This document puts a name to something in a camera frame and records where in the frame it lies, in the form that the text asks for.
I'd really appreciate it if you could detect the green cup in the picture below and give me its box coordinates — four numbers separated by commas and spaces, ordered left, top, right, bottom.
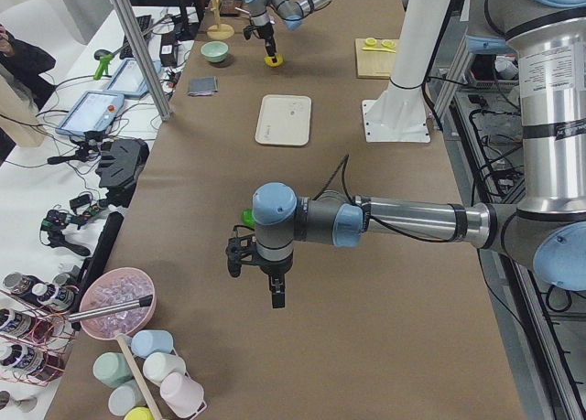
92, 352, 134, 389

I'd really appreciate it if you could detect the copper wire bottle rack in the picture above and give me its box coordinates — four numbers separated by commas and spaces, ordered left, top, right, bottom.
1, 291, 75, 387

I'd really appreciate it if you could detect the yellow lemon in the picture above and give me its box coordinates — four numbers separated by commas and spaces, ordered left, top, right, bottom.
264, 53, 284, 68

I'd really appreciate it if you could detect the pink bowl with ice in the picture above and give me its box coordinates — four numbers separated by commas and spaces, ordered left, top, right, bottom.
78, 266, 157, 340

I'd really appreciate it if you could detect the blue cup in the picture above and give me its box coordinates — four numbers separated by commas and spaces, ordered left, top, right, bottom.
131, 329, 174, 359

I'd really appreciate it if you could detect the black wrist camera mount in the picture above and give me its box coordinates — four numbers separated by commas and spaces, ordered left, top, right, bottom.
243, 25, 258, 40

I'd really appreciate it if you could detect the aluminium frame post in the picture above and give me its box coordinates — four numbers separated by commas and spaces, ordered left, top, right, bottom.
110, 0, 171, 122

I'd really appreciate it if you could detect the pink cup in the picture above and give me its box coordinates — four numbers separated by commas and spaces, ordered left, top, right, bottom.
159, 372, 207, 418

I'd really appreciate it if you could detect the white cup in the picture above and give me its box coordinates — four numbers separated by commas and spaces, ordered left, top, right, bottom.
143, 352, 187, 386

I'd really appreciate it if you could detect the green lime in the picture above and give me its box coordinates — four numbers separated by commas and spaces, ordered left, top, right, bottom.
241, 209, 255, 228

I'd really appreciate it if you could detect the white rabbit tray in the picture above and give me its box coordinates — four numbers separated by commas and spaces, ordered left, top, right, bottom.
255, 94, 312, 146

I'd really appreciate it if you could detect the teach pendant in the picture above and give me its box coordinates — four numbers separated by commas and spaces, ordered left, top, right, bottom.
55, 91, 125, 137
104, 58, 148, 100

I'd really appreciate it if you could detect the mint green bowl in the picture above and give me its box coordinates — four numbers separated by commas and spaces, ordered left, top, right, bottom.
200, 40, 229, 63

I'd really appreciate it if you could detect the teach pendant far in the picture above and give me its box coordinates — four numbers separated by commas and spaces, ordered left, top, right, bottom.
104, 58, 148, 100

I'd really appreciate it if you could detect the wooden mug tree stand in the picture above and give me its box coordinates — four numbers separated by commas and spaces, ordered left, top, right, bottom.
207, 0, 234, 41

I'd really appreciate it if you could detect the wooden cutting board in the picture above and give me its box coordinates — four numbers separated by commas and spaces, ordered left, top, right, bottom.
354, 38, 399, 80

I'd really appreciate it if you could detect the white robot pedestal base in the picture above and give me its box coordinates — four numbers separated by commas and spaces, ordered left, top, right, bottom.
361, 97, 430, 143

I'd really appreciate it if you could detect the grey folded cloth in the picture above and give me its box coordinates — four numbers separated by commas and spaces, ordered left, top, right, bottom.
187, 76, 218, 96

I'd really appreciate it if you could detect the teach pendant near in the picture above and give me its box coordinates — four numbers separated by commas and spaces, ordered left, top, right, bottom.
55, 91, 125, 137

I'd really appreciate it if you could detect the lemon slice lower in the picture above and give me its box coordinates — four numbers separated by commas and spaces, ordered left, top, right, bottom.
381, 39, 396, 48

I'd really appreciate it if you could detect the yellow plastic knife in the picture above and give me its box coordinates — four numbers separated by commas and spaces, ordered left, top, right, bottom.
361, 46, 396, 54

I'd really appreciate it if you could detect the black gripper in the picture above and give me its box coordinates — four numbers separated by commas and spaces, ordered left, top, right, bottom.
256, 22, 277, 63
259, 254, 293, 308

